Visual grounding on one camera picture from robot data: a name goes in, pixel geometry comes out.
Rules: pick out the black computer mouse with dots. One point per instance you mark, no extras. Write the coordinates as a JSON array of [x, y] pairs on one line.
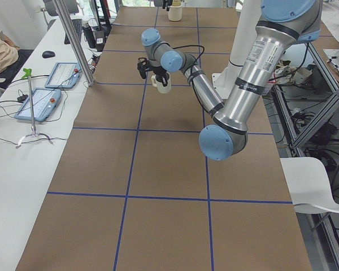
[[48, 54]]

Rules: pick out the blue teach pendant far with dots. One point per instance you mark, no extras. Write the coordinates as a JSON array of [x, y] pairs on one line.
[[64, 75]]

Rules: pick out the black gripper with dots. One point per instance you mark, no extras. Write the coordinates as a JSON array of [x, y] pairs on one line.
[[159, 71]]

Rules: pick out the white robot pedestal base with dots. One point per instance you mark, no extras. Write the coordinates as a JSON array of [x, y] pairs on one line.
[[243, 42]]

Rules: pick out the cream plastic bin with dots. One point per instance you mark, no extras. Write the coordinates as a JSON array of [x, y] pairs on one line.
[[175, 11]]

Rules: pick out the black water bottle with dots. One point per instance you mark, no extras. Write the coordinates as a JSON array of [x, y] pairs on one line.
[[89, 36]]

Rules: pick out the metal rod stand green clip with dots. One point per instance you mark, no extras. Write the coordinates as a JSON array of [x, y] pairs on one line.
[[28, 75]]

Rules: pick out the aluminium frame post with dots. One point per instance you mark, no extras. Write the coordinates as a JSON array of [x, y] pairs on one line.
[[66, 21]]

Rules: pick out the blue teach pendant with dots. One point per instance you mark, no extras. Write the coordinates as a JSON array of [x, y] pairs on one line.
[[64, 75], [44, 101]]

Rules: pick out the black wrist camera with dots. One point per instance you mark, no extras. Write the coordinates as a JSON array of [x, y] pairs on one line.
[[143, 66]]

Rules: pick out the white chair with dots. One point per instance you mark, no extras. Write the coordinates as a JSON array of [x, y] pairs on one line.
[[309, 185]]

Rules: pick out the blue teach pendant near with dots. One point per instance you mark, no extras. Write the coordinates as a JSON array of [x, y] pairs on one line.
[[44, 101]]

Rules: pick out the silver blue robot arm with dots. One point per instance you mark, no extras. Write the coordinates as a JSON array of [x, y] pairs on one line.
[[279, 25]]

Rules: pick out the white mug with handle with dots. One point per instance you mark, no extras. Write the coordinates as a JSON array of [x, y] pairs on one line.
[[161, 88]]

